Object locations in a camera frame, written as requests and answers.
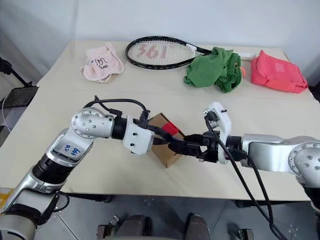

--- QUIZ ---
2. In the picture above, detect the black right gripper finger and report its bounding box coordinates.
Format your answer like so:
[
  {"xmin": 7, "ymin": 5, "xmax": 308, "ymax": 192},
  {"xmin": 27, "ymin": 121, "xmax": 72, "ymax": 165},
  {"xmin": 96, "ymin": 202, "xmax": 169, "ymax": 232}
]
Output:
[
  {"xmin": 183, "ymin": 134, "xmax": 205, "ymax": 144},
  {"xmin": 169, "ymin": 141, "xmax": 204, "ymax": 159}
]

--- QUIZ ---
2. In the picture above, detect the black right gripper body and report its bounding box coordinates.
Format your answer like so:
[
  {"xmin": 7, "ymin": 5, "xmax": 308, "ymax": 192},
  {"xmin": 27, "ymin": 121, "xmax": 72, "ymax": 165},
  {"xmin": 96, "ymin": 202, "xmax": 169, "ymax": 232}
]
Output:
[{"xmin": 197, "ymin": 131, "xmax": 221, "ymax": 164}]

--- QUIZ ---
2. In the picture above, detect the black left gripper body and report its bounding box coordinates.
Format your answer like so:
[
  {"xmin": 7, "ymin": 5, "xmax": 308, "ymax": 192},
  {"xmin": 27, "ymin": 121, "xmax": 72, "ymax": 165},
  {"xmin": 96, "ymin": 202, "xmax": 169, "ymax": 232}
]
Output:
[{"xmin": 132, "ymin": 109, "xmax": 161, "ymax": 137}]

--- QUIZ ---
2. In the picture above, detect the brown cardboard box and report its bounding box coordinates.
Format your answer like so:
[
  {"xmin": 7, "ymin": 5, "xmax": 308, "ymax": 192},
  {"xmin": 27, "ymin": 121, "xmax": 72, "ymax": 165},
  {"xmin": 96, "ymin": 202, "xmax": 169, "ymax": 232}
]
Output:
[{"xmin": 147, "ymin": 112, "xmax": 187, "ymax": 168}]

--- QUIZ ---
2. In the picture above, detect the red tape strip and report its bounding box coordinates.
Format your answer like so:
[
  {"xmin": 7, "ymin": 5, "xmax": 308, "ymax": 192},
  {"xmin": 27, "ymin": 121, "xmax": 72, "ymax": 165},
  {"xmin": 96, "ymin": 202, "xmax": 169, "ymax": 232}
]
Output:
[{"xmin": 161, "ymin": 121, "xmax": 181, "ymax": 137}]

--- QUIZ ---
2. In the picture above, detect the black tennis racket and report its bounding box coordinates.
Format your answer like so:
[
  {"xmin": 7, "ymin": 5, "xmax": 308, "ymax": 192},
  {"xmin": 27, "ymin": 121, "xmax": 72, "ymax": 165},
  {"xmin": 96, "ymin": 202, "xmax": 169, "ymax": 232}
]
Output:
[{"xmin": 124, "ymin": 36, "xmax": 256, "ymax": 71}]

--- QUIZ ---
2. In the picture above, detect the green crumpled cloth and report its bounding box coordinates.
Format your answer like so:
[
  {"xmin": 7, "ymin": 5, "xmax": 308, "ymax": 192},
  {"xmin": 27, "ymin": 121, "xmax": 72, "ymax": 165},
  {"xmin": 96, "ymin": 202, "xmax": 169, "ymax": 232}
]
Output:
[{"xmin": 183, "ymin": 46, "xmax": 244, "ymax": 94}]

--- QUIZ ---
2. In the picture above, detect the pink striped towel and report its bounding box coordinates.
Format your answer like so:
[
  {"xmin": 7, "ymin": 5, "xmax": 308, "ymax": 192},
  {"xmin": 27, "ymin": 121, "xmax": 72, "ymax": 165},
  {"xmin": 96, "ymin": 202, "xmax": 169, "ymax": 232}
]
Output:
[{"xmin": 79, "ymin": 41, "xmax": 125, "ymax": 84}]

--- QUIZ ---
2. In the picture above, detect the white handwritten label sticker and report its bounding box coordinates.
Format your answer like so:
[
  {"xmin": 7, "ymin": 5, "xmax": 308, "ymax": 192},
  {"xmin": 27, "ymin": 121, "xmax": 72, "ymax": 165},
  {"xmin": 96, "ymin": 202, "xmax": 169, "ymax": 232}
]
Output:
[{"xmin": 59, "ymin": 143, "xmax": 82, "ymax": 159}]

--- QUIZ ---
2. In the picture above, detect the dark rounded shape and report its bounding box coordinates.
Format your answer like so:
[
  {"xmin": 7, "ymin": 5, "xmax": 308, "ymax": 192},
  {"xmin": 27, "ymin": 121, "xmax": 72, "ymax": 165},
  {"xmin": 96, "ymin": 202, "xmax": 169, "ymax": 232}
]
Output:
[
  {"xmin": 121, "ymin": 214, "xmax": 152, "ymax": 240},
  {"xmin": 186, "ymin": 213, "xmax": 210, "ymax": 240}
]

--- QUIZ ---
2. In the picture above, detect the coral pink fabric bag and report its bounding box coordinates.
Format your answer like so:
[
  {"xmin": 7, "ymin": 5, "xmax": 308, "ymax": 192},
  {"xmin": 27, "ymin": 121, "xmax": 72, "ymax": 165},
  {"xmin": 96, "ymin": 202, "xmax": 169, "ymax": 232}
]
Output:
[{"xmin": 250, "ymin": 49, "xmax": 308, "ymax": 94}]

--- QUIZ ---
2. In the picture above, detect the black mesh platform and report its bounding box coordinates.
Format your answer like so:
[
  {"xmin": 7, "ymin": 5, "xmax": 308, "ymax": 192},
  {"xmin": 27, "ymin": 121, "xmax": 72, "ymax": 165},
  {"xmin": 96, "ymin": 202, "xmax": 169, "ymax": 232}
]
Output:
[{"xmin": 2, "ymin": 86, "xmax": 39, "ymax": 109}]

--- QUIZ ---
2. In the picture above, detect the black stand pole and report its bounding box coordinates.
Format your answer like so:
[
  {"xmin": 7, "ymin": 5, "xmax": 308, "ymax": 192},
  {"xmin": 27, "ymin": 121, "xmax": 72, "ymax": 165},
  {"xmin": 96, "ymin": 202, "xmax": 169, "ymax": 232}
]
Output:
[{"xmin": 0, "ymin": 56, "xmax": 34, "ymax": 88}]

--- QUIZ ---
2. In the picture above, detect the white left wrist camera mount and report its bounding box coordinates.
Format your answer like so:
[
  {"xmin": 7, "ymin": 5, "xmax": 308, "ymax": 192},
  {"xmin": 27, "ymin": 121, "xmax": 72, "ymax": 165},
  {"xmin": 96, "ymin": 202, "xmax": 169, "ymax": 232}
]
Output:
[{"xmin": 121, "ymin": 115, "xmax": 156, "ymax": 157}]

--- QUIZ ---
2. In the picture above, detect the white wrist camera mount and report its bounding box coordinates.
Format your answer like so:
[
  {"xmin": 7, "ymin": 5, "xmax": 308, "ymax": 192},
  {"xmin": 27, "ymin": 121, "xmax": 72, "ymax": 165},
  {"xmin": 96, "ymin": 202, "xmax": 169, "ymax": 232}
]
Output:
[
  {"xmin": 203, "ymin": 101, "xmax": 232, "ymax": 165},
  {"xmin": 121, "ymin": 115, "xmax": 156, "ymax": 157}
]

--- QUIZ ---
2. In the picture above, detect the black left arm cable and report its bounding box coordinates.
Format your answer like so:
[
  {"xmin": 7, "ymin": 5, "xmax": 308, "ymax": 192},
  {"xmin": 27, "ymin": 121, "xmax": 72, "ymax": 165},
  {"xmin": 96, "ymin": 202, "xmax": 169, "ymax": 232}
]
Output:
[{"xmin": 83, "ymin": 94, "xmax": 151, "ymax": 121}]

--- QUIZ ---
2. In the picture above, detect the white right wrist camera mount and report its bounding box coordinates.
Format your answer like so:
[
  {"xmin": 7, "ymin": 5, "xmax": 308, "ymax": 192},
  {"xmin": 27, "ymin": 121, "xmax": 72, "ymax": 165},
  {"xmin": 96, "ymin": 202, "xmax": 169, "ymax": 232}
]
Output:
[{"xmin": 203, "ymin": 101, "xmax": 232, "ymax": 165}]

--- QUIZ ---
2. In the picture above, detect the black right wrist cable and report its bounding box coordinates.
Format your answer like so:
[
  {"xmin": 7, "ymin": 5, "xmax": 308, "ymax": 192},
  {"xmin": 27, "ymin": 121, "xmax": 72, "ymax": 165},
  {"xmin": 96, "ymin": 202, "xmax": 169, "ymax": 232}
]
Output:
[{"xmin": 232, "ymin": 147, "xmax": 276, "ymax": 226}]

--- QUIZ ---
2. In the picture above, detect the black table frame bar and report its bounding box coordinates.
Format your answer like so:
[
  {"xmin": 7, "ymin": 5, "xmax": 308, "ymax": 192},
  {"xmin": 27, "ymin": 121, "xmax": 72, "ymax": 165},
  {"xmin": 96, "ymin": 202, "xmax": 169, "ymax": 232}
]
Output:
[
  {"xmin": 61, "ymin": 192, "xmax": 114, "ymax": 204},
  {"xmin": 235, "ymin": 199, "xmax": 311, "ymax": 210}
]

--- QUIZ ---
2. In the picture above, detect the dark metal bracket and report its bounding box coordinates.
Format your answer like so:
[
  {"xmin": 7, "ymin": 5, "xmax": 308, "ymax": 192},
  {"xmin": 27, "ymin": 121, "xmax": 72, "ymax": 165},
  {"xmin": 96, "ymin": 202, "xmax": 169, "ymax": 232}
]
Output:
[
  {"xmin": 238, "ymin": 226, "xmax": 254, "ymax": 240},
  {"xmin": 96, "ymin": 214, "xmax": 121, "ymax": 240}
]

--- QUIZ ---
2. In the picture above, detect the thin white cable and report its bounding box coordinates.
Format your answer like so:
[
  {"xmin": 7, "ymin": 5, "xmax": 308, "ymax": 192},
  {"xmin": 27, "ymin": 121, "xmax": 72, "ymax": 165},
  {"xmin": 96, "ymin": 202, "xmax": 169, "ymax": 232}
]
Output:
[{"xmin": 0, "ymin": 98, "xmax": 12, "ymax": 132}]

